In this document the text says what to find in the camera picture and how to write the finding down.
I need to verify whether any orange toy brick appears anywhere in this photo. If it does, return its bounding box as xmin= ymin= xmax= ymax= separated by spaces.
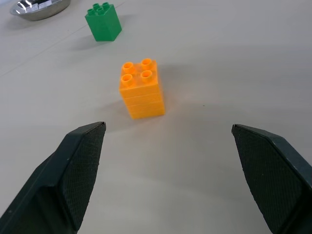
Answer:
xmin=118 ymin=58 xmax=166 ymax=120

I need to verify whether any green toy brick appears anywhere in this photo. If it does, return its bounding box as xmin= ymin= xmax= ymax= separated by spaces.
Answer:
xmin=84 ymin=2 xmax=122 ymax=42

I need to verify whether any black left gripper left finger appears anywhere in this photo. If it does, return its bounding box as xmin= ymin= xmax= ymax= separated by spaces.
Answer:
xmin=0 ymin=121 xmax=107 ymax=234

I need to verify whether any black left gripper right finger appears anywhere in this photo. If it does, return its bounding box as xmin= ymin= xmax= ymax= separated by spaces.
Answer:
xmin=231 ymin=124 xmax=312 ymax=234

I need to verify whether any shiny metal bowl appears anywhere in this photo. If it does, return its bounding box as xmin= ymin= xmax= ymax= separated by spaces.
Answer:
xmin=9 ymin=0 xmax=72 ymax=21

